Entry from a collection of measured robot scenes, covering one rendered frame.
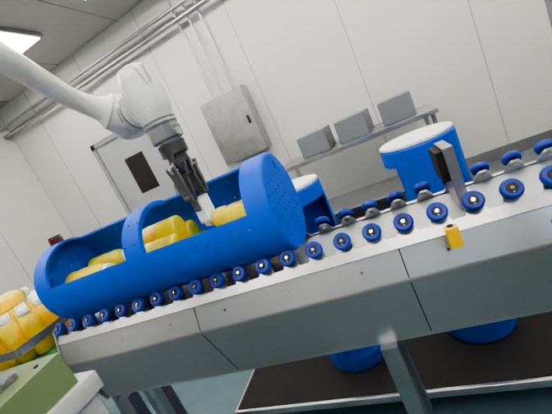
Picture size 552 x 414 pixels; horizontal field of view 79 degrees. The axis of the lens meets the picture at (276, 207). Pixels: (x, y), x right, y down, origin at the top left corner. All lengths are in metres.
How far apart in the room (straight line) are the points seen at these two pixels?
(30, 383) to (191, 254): 0.42
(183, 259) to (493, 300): 0.78
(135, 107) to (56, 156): 5.49
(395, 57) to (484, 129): 1.23
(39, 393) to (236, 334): 0.49
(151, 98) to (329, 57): 3.39
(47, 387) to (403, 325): 0.79
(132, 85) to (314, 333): 0.80
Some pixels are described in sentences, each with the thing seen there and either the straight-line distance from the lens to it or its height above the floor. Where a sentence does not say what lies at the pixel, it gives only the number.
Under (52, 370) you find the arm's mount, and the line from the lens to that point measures 0.78.
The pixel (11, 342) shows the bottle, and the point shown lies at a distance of 1.57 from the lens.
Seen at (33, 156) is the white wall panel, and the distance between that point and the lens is 6.78.
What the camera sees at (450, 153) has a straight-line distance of 0.86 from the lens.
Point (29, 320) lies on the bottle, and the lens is 1.53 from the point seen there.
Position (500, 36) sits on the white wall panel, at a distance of 4.32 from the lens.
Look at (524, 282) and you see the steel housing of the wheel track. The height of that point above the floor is 0.74.
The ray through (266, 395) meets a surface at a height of 0.15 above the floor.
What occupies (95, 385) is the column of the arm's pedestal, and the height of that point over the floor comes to 0.97.
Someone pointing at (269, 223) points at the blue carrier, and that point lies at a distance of 0.82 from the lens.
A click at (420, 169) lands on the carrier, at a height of 0.93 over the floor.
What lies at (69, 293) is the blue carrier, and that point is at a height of 1.08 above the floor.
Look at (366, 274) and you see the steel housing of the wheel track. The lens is 0.85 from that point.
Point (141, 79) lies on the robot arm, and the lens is 0.95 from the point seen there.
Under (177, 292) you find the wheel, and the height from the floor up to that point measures 0.97.
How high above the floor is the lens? 1.27
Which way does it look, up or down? 11 degrees down
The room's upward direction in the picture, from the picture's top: 25 degrees counter-clockwise
